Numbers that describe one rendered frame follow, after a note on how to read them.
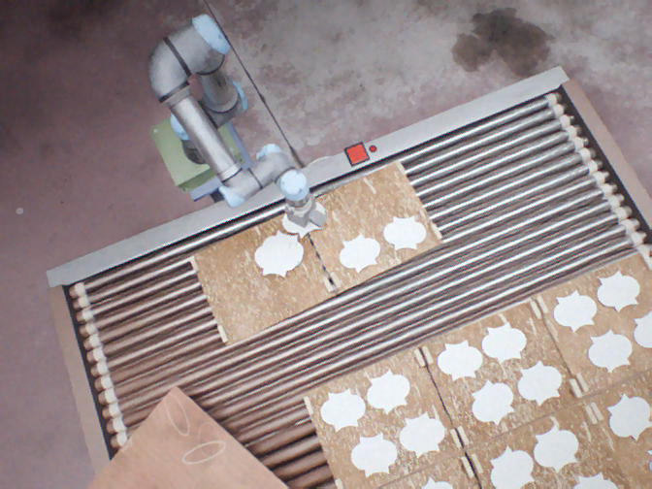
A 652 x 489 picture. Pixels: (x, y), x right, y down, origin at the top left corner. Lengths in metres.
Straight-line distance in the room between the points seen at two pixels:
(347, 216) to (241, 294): 0.47
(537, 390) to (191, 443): 1.10
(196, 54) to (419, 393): 1.23
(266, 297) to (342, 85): 1.71
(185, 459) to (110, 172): 1.95
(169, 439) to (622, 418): 1.41
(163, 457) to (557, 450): 1.22
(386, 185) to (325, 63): 1.51
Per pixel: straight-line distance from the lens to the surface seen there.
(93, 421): 2.08
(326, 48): 3.50
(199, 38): 1.61
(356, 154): 2.12
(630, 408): 2.08
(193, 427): 1.88
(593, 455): 2.05
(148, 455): 1.92
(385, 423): 1.91
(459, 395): 1.94
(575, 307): 2.06
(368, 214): 2.02
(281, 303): 1.96
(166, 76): 1.60
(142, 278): 2.12
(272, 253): 1.95
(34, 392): 3.28
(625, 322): 2.12
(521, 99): 2.32
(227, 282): 2.01
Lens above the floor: 2.84
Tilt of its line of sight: 73 degrees down
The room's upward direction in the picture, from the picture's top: 11 degrees counter-clockwise
